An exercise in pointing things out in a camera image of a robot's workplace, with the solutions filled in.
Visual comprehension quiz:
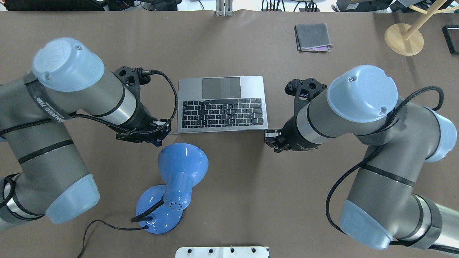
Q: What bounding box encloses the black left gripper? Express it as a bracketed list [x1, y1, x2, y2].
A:
[116, 119, 171, 147]

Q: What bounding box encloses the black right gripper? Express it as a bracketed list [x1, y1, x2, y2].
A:
[264, 119, 319, 153]

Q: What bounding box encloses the grey laptop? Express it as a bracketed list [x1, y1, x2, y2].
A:
[177, 76, 269, 134]

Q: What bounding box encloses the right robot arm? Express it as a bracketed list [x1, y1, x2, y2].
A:
[264, 65, 458, 256]

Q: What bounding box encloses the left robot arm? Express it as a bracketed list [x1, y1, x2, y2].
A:
[1, 38, 171, 231]

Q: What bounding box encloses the blue desk lamp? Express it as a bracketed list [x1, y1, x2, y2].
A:
[131, 143, 208, 234]

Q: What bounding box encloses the folded grey cloth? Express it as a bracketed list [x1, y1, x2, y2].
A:
[294, 23, 333, 52]

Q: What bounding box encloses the wooden cup stand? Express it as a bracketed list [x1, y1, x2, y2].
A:
[384, 0, 459, 56]

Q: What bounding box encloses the black tray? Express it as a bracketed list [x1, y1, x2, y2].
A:
[442, 25, 459, 54]

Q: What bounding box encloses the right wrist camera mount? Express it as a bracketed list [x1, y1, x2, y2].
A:
[285, 78, 327, 116]

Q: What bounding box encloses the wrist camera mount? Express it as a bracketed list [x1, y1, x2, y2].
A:
[285, 78, 327, 116]
[113, 66, 151, 96]

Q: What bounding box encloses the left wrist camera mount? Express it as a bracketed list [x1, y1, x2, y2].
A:
[113, 66, 151, 96]

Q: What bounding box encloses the left braided black cable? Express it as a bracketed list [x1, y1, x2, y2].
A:
[0, 70, 179, 137]

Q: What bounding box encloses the braided black cable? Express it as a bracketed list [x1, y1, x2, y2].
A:
[326, 86, 459, 251]
[0, 70, 179, 137]

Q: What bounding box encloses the black lamp power cable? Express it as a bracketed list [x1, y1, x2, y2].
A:
[77, 220, 149, 258]

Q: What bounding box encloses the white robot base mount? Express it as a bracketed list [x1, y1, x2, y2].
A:
[175, 246, 270, 258]

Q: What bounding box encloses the aluminium frame post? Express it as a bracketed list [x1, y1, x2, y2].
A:
[216, 0, 233, 17]

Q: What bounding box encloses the right braided black cable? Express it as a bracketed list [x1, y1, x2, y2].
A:
[326, 86, 459, 251]

